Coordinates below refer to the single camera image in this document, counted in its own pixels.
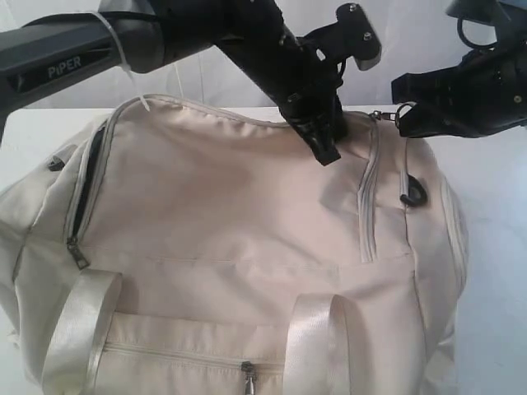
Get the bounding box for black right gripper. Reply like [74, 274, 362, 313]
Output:
[391, 41, 526, 138]

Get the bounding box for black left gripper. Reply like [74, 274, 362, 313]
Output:
[217, 1, 341, 166]

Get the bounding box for beige duffel bag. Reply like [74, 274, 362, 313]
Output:
[1, 95, 468, 394]

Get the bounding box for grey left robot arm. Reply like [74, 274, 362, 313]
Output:
[1, 1, 345, 165]

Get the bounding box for white zip tie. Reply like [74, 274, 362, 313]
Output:
[90, 11, 151, 112]

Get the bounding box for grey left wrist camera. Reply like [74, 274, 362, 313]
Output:
[303, 2, 382, 71]

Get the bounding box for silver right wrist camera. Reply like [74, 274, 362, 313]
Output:
[445, 0, 526, 26]

